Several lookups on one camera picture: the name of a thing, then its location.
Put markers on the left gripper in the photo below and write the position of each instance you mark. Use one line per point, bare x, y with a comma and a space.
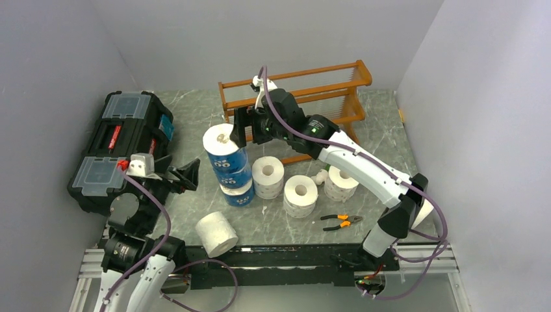
161, 167

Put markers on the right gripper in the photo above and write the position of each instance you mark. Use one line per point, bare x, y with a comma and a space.
242, 117

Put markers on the blue paper roll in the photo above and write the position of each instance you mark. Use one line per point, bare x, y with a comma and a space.
223, 153
232, 179
239, 197

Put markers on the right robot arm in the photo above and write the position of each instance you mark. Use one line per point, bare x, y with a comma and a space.
402, 194

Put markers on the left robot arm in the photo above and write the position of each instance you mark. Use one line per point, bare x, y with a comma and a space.
135, 269

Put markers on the orange wooden shelf rack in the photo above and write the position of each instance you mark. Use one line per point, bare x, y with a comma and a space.
301, 101

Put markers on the white floral paper roll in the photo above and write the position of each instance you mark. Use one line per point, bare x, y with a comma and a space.
268, 176
339, 186
300, 196

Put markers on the plain white paper roll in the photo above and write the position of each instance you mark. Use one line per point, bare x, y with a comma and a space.
216, 234

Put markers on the black plastic toolbox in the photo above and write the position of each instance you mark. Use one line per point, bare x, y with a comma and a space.
129, 123

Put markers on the white plastic pipe fitting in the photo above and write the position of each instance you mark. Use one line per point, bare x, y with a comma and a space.
321, 177

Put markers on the white paper roll at edge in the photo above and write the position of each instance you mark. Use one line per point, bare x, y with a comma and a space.
424, 211

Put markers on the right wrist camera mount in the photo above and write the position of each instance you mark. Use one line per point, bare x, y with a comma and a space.
258, 85

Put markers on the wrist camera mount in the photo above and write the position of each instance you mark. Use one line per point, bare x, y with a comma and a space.
258, 85
139, 165

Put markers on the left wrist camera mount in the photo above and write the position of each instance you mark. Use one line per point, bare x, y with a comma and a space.
139, 165

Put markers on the orange handled pliers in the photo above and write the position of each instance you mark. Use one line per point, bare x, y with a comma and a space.
345, 220

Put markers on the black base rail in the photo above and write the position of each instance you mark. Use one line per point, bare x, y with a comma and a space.
339, 265

